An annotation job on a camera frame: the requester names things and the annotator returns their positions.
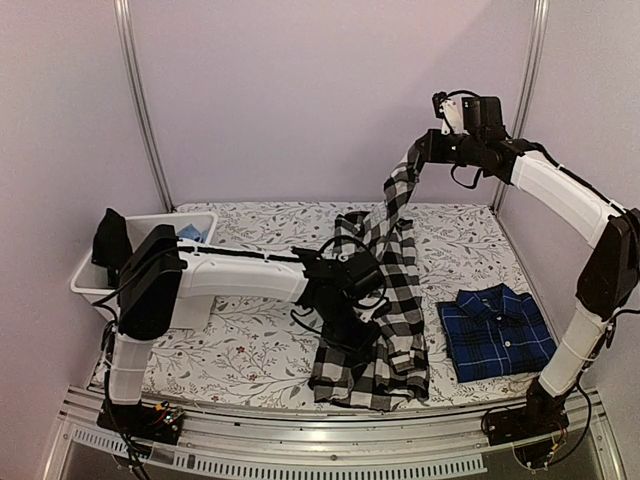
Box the aluminium corner post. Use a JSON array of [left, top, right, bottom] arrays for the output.
[[489, 0, 550, 211], [113, 0, 175, 212]]

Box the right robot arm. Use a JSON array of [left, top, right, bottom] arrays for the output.
[[414, 90, 639, 436]]

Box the light blue shirt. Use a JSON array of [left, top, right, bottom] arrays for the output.
[[177, 224, 209, 243]]

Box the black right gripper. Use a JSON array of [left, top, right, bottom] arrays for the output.
[[418, 128, 484, 166]]

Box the floral patterned table cloth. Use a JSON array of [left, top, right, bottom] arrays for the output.
[[144, 202, 529, 411]]

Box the right aluminium corner post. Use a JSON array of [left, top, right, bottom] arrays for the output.
[[489, 0, 550, 211]]

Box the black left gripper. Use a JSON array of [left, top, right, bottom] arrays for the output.
[[321, 295, 384, 366]]

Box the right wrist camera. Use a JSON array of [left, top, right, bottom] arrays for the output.
[[432, 92, 464, 135]]

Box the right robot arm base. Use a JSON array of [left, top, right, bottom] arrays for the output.
[[481, 391, 569, 470]]

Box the black white checkered shirt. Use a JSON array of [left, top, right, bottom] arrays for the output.
[[309, 153, 430, 412]]

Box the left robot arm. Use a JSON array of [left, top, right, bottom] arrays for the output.
[[94, 224, 386, 434]]

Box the black cloth on bin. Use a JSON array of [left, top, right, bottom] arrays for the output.
[[91, 208, 133, 273]]

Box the left aluminium corner post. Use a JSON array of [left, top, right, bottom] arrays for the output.
[[113, 0, 175, 212]]

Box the folded blue plaid shirt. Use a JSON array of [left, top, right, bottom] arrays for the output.
[[437, 284, 557, 383]]

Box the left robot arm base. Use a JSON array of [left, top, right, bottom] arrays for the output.
[[97, 401, 184, 446]]

